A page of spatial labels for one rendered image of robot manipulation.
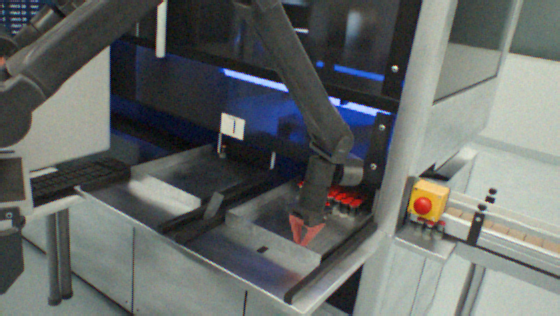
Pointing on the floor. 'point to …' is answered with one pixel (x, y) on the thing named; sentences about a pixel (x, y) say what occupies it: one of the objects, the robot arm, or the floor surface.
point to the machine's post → (405, 147)
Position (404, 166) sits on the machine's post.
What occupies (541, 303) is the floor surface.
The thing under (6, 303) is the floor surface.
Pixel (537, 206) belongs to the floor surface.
